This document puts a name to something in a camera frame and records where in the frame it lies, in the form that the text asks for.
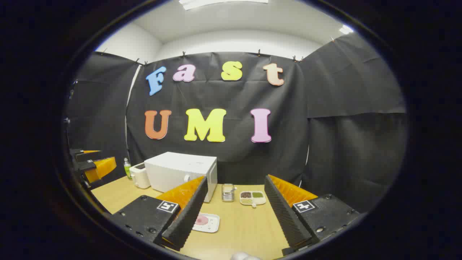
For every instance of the long ceiling light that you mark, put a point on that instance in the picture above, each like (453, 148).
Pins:
(223, 3)

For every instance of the pink ham slice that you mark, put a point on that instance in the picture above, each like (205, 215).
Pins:
(201, 220)

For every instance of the white toaster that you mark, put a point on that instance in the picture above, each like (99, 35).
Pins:
(140, 177)

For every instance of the white divided bean dish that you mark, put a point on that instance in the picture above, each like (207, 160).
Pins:
(252, 198)

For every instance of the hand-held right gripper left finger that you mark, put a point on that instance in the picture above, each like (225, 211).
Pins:
(187, 216)

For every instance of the black backdrop cloth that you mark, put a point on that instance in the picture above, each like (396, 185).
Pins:
(343, 126)

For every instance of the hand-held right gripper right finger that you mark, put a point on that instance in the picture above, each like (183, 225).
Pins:
(285, 216)

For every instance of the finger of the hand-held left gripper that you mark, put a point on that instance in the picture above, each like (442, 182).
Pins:
(103, 168)
(88, 156)

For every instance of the green drink bottle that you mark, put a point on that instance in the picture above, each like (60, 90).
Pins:
(127, 169)

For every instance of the white microwave oven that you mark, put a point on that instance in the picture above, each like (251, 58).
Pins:
(173, 169)

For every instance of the white rectangular plate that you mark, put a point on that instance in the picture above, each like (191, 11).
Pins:
(213, 225)

